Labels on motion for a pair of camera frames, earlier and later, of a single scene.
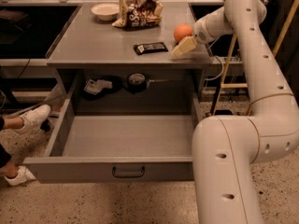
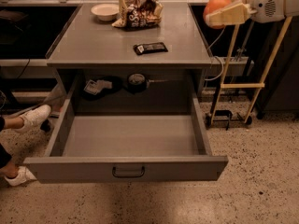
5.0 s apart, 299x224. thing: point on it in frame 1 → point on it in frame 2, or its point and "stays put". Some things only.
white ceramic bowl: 106,11 stays put
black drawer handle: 127,175 stays put
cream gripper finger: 184,46 → 231,15
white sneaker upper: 33,119 stays put
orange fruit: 182,31 → 214,5
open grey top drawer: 118,148 stays put
